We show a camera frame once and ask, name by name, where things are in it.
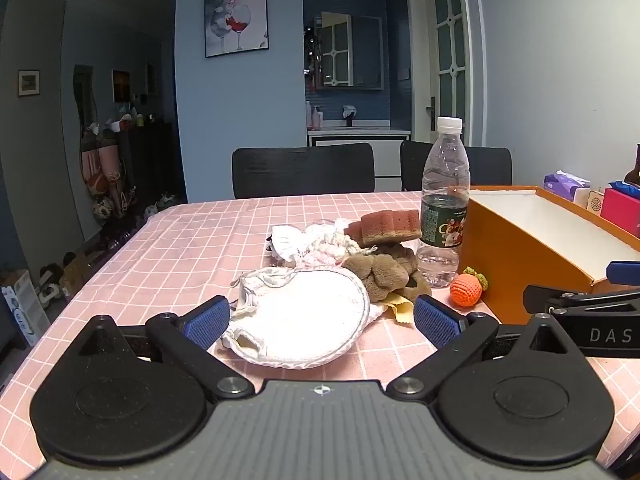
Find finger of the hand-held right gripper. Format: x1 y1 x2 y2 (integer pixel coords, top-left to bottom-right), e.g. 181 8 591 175
606 261 640 286
523 285 640 317

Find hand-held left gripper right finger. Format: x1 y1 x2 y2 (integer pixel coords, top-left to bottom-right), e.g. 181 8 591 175
389 295 588 403

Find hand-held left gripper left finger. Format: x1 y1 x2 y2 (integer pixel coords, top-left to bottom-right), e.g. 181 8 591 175
75 296 253 402

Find yellow cloth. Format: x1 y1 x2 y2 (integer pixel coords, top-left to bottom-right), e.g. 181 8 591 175
382 290 418 325

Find orange crochet fruit toy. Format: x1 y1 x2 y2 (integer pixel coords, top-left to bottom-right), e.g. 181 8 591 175
449 267 488 307

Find orange cardboard box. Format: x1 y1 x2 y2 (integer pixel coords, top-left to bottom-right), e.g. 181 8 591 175
465 185 640 325

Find brown plush toy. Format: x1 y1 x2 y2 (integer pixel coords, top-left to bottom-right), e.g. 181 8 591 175
341 245 432 306

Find white round bib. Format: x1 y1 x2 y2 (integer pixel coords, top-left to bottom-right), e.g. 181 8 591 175
220 266 386 370

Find red brown sponge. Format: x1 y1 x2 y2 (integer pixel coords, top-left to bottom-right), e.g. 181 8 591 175
346 208 423 248

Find white gift bag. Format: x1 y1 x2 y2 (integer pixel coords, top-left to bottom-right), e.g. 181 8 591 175
265 225 311 266

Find pink white knitted pouch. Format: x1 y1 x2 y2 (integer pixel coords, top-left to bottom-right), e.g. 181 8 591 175
295 239 362 269

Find white plastic bag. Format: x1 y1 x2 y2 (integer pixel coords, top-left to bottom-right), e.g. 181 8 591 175
304 219 353 246

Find pink box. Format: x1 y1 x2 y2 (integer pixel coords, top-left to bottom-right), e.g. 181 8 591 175
600 187 640 238

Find small white box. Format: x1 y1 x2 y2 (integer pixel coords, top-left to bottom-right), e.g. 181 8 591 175
573 187 608 216

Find pink checkered tablecloth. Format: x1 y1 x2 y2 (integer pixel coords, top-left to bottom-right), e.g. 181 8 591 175
0 191 640 480

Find brown glass bottle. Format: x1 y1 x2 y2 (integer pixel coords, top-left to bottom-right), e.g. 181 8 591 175
624 143 640 188

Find purple tissue pack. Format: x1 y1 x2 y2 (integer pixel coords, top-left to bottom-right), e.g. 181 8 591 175
542 170 592 196

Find clear plastic water bottle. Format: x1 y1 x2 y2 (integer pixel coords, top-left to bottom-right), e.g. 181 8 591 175
416 116 472 289

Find pile of shoes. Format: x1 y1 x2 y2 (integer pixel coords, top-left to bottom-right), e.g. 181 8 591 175
145 192 176 216

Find black chair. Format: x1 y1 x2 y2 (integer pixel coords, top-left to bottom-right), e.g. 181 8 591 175
231 142 376 200
400 140 513 192

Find white sandals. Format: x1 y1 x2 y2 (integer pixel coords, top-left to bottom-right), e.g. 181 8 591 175
37 270 66 308

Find dark tall cabinet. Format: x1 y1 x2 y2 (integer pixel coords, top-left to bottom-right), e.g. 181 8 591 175
117 119 183 211

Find white sink counter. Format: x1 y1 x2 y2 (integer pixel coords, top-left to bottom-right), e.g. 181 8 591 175
307 127 412 191

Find hanging pink bags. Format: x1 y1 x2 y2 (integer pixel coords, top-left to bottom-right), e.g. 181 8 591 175
80 125 136 221

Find white printed cardboard box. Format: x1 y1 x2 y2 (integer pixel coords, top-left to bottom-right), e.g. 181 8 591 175
0 270 38 348

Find dark framed picture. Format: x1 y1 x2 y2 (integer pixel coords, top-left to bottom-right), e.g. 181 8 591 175
112 70 131 103

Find white glass panel door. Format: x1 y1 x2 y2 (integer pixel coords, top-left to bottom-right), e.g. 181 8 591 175
422 0 473 148

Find mirror cabinet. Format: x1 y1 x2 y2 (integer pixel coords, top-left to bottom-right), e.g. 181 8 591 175
316 10 385 92

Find wine glass painting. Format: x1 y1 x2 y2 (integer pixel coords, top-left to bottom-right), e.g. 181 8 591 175
204 0 269 59

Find wavy wall mirror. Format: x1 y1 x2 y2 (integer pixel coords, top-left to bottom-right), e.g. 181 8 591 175
73 64 99 136

